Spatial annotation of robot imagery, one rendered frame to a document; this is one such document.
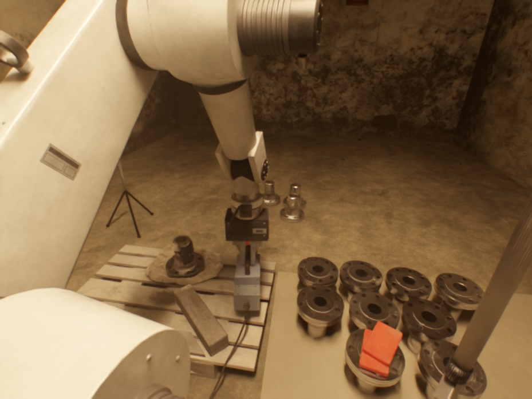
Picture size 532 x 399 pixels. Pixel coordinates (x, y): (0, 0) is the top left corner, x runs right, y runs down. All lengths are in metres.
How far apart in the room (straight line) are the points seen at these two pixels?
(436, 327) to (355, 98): 5.14
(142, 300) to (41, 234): 1.32
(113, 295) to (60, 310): 1.57
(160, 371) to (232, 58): 0.59
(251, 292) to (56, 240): 1.06
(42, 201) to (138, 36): 0.41
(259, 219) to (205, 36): 0.93
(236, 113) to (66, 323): 0.79
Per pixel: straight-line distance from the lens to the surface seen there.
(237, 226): 1.41
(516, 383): 2.09
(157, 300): 1.90
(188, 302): 1.72
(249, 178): 1.30
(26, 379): 0.42
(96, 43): 0.76
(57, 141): 0.67
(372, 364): 1.47
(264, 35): 0.69
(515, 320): 2.46
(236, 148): 1.14
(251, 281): 1.57
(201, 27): 0.67
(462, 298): 2.01
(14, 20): 4.20
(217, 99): 0.99
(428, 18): 6.53
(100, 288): 2.13
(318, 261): 1.93
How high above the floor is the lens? 1.45
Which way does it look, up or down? 26 degrees down
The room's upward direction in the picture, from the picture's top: 1 degrees clockwise
